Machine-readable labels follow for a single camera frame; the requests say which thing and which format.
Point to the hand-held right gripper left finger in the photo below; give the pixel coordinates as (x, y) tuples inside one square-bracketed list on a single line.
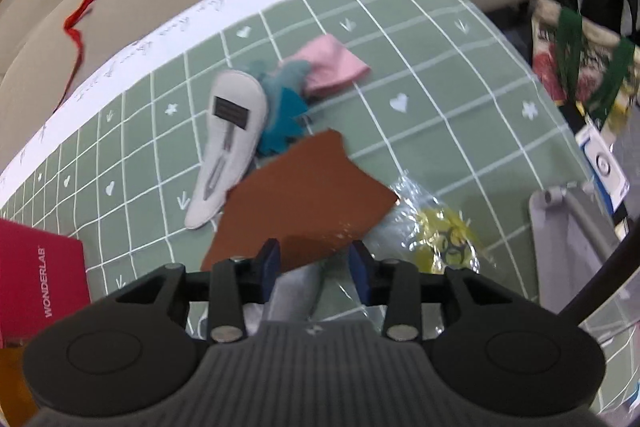
[(270, 264)]

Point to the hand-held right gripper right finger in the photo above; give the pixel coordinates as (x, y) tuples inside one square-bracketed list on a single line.
[(360, 272)]

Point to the grey cloth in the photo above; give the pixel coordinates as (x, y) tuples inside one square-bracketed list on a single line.
[(300, 292)]

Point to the brown leather piece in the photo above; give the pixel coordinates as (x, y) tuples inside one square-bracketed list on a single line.
[(300, 202)]

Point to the clear bag with yellow item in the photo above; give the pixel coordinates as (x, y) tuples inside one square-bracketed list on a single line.
[(440, 237)]

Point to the white grey pouch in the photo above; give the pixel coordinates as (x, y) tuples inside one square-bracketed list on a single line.
[(227, 147)]

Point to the pink cloth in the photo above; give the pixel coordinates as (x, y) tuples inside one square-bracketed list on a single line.
[(332, 64)]

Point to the teal cloth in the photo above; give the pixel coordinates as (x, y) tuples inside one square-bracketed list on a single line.
[(282, 122)]

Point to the dusty blue cloth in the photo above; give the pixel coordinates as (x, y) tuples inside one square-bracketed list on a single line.
[(282, 77)]

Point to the grey plastic stool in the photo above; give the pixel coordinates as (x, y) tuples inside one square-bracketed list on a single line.
[(565, 237)]

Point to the green grid tablecloth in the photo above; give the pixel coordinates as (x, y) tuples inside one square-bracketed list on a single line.
[(425, 72)]

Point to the clear box with red lid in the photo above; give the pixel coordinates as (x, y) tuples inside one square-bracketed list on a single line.
[(35, 277)]

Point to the white blue package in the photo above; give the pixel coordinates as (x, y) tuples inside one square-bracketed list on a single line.
[(602, 162)]

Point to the printed tote bag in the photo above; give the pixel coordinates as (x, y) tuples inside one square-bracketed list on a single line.
[(580, 57)]

